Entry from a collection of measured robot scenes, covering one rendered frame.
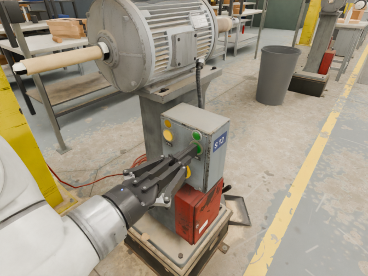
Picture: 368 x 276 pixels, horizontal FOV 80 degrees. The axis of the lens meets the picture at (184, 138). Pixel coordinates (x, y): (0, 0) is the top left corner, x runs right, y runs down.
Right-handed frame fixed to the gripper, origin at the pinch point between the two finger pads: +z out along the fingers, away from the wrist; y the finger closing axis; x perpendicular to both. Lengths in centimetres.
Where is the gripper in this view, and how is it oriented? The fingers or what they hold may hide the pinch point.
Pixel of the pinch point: (185, 155)
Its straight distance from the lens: 51.2
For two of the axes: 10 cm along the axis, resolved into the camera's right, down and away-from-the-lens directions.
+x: 0.0, -8.3, -5.6
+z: 6.2, -4.4, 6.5
